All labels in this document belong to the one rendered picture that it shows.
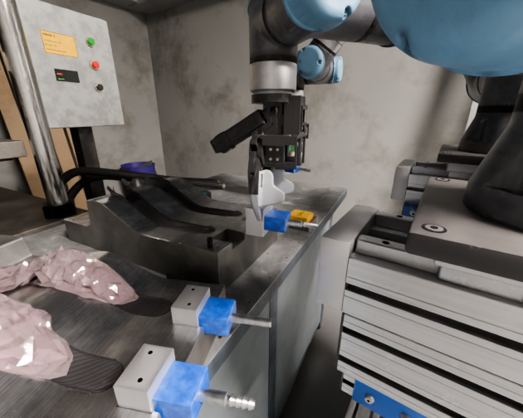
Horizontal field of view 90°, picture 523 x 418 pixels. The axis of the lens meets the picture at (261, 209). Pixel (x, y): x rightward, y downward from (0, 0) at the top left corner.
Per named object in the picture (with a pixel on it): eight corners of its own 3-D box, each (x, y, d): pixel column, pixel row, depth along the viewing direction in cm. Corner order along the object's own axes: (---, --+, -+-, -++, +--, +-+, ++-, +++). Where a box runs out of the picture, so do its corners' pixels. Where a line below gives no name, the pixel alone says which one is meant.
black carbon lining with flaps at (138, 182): (246, 219, 66) (245, 182, 63) (205, 246, 53) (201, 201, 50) (149, 200, 81) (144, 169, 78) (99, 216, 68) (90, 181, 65)
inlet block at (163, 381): (260, 398, 29) (259, 362, 27) (249, 452, 24) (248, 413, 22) (150, 377, 31) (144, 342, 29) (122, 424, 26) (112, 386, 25)
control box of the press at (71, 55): (160, 315, 155) (111, 19, 104) (113, 354, 130) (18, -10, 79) (135, 303, 164) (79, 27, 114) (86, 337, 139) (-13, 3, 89)
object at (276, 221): (318, 234, 50) (320, 207, 49) (314, 245, 46) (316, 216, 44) (255, 225, 55) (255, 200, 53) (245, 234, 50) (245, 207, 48)
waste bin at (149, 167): (151, 193, 389) (145, 157, 371) (169, 198, 366) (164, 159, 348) (120, 201, 354) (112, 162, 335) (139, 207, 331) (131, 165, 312)
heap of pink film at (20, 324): (149, 288, 42) (140, 244, 39) (43, 399, 26) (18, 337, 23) (15, 271, 46) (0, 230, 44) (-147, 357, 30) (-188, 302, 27)
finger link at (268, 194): (280, 226, 43) (285, 170, 42) (246, 221, 45) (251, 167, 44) (285, 224, 46) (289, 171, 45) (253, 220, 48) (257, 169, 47)
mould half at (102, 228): (277, 240, 71) (278, 191, 66) (220, 295, 49) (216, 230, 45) (148, 210, 93) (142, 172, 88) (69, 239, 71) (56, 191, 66)
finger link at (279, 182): (292, 213, 51) (291, 170, 47) (263, 210, 53) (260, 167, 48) (295, 205, 54) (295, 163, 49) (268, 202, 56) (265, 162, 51)
